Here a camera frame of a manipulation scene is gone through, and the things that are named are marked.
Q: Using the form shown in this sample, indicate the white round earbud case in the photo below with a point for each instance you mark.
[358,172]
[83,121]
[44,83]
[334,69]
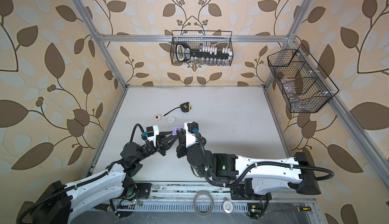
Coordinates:
[171,120]

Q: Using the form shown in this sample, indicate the black yellow screwdriver right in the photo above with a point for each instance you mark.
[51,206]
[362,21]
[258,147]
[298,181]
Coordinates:
[303,208]

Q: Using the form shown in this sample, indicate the small white tape roll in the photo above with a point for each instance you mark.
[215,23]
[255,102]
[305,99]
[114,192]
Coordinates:
[227,207]

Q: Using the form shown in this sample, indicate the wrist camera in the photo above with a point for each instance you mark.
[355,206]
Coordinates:
[190,138]
[150,136]

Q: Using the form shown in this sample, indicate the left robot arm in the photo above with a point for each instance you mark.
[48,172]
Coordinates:
[61,203]

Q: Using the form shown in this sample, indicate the rear wire basket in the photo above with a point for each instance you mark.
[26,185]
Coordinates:
[219,38]

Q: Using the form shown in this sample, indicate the purple round earbud case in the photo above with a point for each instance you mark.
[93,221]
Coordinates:
[175,130]

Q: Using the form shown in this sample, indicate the black yellow tape measure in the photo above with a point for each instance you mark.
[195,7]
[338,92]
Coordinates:
[184,107]

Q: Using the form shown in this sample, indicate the black socket set holder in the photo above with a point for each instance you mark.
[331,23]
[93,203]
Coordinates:
[201,54]

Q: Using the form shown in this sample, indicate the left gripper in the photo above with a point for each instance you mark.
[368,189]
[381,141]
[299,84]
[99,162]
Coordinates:
[160,143]

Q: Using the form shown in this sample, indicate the right side wire basket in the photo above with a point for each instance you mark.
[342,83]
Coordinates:
[304,84]

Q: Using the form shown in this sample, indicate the grey tape roll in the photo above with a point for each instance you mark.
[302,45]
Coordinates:
[203,203]

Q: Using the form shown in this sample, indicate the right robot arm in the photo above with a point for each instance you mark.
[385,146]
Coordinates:
[259,176]

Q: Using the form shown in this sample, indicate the black yellow screwdriver left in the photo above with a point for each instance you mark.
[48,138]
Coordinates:
[103,207]

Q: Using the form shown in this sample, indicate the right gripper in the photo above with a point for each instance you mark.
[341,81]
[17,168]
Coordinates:
[182,152]

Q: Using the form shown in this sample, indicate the black yellow screwdriver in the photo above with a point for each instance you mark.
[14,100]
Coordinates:
[303,208]
[103,207]

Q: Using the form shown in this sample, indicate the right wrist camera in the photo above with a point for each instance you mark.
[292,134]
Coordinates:
[190,138]

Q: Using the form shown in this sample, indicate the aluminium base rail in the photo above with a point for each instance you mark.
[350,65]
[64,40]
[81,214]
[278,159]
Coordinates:
[186,191]

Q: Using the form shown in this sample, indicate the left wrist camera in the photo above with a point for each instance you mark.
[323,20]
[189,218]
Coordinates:
[150,136]

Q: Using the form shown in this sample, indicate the wire basket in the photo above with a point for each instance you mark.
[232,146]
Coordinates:
[219,38]
[304,84]

